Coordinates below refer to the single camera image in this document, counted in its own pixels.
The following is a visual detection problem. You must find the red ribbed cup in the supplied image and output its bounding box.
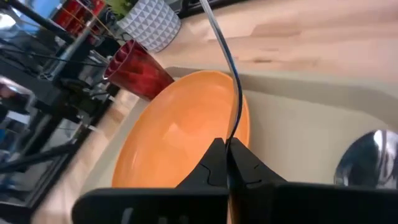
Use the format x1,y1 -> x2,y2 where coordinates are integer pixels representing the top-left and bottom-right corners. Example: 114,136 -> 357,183
103,39 -> 175,101

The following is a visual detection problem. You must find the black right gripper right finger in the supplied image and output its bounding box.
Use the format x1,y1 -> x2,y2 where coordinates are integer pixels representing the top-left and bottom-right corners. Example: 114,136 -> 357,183
228,137 -> 398,224

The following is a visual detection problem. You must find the white triangle-patterned plant pot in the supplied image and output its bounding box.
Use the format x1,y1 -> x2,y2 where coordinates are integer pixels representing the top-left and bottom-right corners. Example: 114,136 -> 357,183
116,0 -> 182,54

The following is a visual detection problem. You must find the red storage bin shelf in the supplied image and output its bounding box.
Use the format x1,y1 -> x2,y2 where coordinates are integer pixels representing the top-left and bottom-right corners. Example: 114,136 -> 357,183
50,0 -> 107,45

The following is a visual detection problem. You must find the orange plate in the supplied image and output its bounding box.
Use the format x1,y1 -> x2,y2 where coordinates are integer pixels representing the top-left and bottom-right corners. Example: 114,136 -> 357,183
111,70 -> 251,189

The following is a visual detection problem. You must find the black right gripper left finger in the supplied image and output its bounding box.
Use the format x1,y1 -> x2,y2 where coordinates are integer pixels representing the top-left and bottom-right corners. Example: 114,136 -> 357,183
72,138 -> 229,224

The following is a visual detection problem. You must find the fork with orange handle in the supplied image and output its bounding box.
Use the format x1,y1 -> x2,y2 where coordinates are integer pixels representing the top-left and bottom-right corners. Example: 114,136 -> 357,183
198,0 -> 244,149

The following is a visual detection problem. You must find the spoon with orange handle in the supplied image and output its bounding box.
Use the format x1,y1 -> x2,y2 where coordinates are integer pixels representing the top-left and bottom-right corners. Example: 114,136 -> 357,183
333,129 -> 398,190

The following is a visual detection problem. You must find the beige plastic tray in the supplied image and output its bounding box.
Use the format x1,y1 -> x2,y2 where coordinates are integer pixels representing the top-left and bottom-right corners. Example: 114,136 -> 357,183
80,66 -> 398,194

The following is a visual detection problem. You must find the green artificial succulent plant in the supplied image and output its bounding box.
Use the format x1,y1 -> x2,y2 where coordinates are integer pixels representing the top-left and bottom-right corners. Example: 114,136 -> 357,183
105,0 -> 138,17

